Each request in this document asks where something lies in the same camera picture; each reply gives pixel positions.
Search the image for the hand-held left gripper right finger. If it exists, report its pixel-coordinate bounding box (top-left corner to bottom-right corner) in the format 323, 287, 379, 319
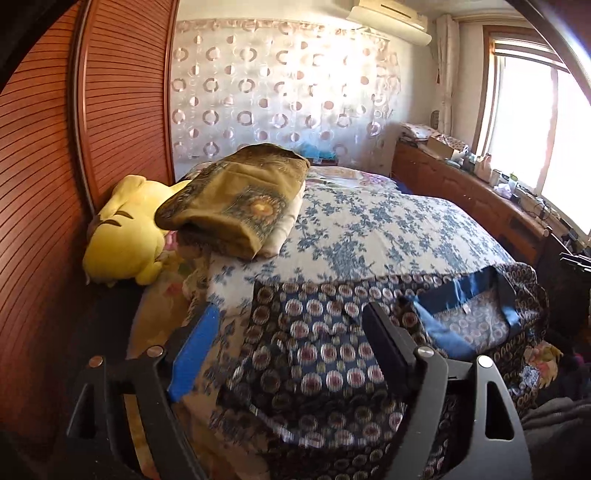
361, 301, 528, 480

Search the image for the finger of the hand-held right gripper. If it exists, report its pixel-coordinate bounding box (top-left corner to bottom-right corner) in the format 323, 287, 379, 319
559, 251, 591, 278

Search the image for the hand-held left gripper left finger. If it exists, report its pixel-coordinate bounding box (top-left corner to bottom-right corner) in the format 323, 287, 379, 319
60, 304, 222, 480

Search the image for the navy patterned satin shirt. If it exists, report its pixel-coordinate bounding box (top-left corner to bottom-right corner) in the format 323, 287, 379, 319
210, 262, 551, 480

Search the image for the yellow floral cloth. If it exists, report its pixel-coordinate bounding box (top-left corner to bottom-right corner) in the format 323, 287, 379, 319
524, 342, 565, 387

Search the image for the blue floral bedspread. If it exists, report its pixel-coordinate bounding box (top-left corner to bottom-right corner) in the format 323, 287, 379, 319
180, 182, 517, 416

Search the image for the wooden sideboard cabinet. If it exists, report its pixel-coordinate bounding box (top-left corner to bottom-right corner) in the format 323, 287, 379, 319
392, 137, 553, 267

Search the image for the yellow plush toy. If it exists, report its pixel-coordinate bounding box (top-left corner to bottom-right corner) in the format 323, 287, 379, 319
82, 175, 193, 287

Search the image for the wooden framed window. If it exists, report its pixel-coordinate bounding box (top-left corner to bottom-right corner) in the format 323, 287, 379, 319
473, 25, 591, 234

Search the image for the olive patterned folded blanket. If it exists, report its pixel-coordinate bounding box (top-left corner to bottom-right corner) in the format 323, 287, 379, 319
154, 143, 311, 260

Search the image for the pink floral quilt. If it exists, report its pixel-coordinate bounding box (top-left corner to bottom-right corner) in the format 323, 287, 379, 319
307, 165, 399, 191

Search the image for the cardboard box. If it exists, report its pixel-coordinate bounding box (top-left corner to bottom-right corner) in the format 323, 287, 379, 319
427, 136, 468, 160

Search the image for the light blue plastic item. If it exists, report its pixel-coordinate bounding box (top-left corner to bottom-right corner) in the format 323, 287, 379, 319
295, 141, 339, 165

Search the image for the folded floral cloth stack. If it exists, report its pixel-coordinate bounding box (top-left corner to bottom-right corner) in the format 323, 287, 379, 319
399, 122, 445, 142

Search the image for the beige window curtain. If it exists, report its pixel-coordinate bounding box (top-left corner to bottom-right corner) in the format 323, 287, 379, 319
434, 14, 461, 136

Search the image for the sheer circle-print curtain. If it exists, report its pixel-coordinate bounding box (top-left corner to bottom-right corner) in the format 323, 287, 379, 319
168, 17, 403, 171

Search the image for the white air conditioner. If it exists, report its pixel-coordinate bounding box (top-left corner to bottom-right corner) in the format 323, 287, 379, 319
346, 0, 433, 46

